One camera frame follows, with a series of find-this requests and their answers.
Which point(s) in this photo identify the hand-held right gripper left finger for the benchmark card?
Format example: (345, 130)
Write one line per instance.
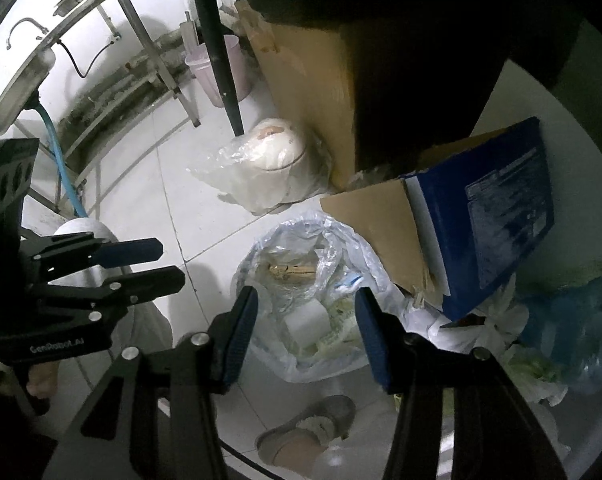
(241, 340)

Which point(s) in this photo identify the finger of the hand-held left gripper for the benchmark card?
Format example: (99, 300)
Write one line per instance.
(151, 282)
(131, 252)

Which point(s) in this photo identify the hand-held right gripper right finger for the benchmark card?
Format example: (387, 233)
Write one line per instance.
(371, 340)

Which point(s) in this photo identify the gold wrapper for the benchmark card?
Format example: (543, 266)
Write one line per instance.
(293, 272)

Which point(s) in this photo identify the translucent trash bag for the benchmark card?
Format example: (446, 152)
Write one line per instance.
(261, 255)

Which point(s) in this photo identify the person's left hand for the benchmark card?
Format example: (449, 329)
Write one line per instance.
(42, 380)

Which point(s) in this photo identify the white plastic bag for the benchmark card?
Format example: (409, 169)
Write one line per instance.
(456, 330)

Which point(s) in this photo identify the grey slipper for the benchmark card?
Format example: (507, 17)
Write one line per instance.
(306, 422)

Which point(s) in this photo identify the brown cardboard flap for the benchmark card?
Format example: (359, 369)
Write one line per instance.
(376, 225)

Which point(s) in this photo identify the person's ankle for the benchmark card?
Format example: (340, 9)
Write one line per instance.
(303, 462)

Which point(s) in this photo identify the blue box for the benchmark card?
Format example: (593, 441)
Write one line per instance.
(481, 220)

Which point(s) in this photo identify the bag of green vegetables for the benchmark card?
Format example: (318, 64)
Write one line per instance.
(536, 375)

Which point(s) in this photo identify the white rice cooker in bag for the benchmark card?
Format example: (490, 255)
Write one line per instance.
(271, 145)

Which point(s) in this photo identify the chrome faucet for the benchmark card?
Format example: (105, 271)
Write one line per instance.
(26, 25)

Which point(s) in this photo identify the pink plastic bin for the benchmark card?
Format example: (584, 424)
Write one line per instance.
(206, 75)

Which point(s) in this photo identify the blue plastic bag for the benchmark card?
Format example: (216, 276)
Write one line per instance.
(576, 330)

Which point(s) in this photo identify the stainless steel sink stand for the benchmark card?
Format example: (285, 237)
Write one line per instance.
(146, 45)

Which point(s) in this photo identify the black table leg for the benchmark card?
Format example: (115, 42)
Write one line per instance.
(221, 60)

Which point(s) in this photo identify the grey metal rod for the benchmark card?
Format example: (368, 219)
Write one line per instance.
(190, 35)

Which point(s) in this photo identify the brown cardboard box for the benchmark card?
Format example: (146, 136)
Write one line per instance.
(311, 85)

